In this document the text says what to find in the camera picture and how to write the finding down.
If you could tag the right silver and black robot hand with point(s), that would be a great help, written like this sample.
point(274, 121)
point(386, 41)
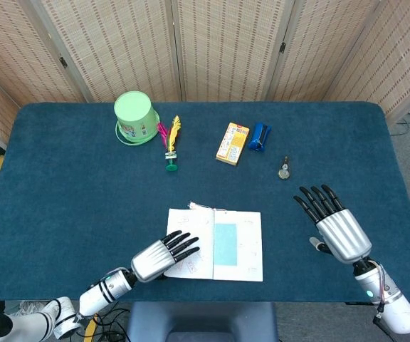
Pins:
point(344, 235)

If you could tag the left silver and black robot hand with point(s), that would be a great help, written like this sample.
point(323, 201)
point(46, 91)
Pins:
point(155, 260)

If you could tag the white and light-blue bookmark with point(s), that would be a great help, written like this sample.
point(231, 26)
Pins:
point(225, 246)

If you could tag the white lined notebook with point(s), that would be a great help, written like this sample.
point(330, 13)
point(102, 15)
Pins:
point(247, 231)

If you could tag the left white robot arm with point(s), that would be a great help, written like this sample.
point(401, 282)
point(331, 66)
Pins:
point(94, 295)

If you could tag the dark grey robot torso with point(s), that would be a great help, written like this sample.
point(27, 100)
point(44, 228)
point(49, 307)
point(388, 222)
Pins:
point(201, 320)

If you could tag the small glass bottle ornament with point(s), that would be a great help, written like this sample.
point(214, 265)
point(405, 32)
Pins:
point(283, 172)

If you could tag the feather shuttlecock with green base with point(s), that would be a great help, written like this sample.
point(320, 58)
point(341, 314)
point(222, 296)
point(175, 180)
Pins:
point(171, 156)

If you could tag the blue pencil sharpener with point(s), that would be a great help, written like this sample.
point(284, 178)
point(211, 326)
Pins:
point(258, 137)

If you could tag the yellow card box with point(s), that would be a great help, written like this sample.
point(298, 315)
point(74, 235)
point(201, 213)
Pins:
point(231, 144)

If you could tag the upturned green plastic bucket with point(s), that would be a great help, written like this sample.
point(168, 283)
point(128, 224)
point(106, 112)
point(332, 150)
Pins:
point(134, 110)

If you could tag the dark metal screen hinge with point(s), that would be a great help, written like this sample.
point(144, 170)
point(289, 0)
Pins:
point(63, 62)
point(282, 48)

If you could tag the woven folding screen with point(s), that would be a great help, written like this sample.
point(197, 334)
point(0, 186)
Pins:
point(226, 46)

